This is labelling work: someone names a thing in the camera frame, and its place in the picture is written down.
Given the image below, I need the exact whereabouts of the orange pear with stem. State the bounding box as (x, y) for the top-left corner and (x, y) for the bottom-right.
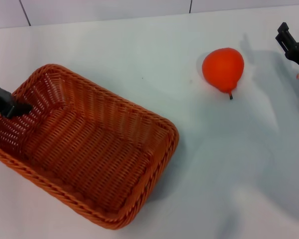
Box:
(202, 47), (245, 101)

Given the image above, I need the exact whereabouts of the orange woven wicker basket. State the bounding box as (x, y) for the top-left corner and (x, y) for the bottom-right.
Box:
(0, 64), (180, 231)

